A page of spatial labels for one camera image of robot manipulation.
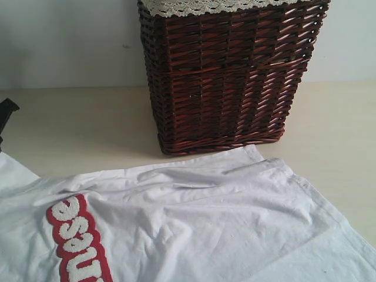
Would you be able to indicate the white t-shirt red logo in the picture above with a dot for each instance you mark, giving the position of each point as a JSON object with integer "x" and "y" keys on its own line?
{"x": 231, "y": 216}

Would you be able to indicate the dark brown wicker basket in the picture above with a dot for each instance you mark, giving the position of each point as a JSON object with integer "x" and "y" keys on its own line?
{"x": 226, "y": 80}

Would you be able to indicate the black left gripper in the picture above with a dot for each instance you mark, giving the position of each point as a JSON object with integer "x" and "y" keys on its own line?
{"x": 8, "y": 107}

